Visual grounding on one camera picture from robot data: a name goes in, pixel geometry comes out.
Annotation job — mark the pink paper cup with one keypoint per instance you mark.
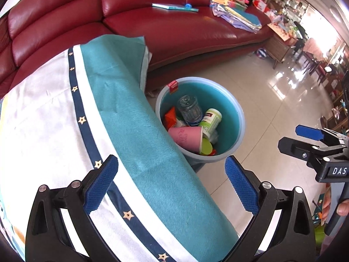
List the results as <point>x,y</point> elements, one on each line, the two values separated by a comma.
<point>189,138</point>

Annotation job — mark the person right hand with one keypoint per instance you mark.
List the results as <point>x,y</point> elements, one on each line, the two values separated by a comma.
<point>342,209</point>

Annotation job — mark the stack of folded papers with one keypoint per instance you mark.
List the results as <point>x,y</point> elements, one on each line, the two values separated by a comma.
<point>234,12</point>

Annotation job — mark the clear plastic water bottle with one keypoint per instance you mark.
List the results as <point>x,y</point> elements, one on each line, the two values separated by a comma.
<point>190,110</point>

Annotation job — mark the lime green bottle cap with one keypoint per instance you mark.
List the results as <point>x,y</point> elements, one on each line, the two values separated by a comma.
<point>206,147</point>

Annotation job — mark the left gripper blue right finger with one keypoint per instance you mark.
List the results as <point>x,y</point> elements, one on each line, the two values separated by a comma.
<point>243,183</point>

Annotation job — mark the wooden side table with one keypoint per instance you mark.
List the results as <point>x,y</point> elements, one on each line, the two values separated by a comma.
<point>279,44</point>

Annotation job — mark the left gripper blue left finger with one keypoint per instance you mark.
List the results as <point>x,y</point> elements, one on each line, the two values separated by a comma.
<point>98,184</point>

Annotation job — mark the white supplement jar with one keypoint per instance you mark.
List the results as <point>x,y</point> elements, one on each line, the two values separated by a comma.
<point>210,121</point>

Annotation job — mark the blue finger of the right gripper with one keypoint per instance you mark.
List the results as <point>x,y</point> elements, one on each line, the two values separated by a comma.
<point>309,132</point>
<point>294,148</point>

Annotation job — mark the teal plastic trash bucket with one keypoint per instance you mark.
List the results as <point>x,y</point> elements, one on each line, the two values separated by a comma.
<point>229,133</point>

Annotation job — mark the white teal star tablecloth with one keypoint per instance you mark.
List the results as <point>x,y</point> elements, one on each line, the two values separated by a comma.
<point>66,118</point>

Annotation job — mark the red sticker on bucket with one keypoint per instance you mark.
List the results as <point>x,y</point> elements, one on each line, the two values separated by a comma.
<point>173,86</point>

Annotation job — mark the dark red leather sofa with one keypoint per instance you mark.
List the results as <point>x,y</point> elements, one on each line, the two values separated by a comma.
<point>34,31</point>

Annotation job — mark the orange red foil packet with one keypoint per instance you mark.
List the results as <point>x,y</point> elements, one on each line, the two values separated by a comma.
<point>169,119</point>

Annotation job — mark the teal book on sofa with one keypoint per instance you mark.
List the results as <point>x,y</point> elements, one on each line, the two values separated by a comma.
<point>172,7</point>

